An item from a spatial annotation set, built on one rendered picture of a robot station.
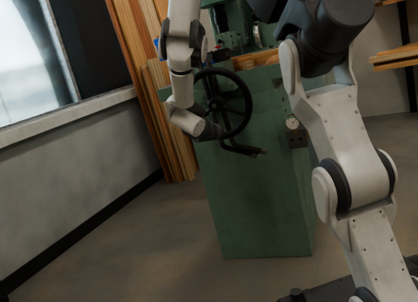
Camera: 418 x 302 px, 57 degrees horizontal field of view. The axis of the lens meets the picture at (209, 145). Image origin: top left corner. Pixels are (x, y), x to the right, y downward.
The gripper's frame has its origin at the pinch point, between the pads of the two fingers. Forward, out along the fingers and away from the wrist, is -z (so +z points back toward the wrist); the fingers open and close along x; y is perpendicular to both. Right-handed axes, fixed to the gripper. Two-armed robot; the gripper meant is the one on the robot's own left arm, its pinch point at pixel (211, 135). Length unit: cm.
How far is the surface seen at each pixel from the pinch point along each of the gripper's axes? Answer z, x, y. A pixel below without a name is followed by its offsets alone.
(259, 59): -24.5, 15.1, 39.2
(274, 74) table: -14.2, 23.2, 26.1
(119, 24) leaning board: -95, -111, 130
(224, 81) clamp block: -4.7, 4.8, 23.3
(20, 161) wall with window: -33, -136, 12
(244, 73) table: -12.8, 11.3, 28.4
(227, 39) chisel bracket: -15.1, 4.1, 47.3
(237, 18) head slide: -23, 7, 61
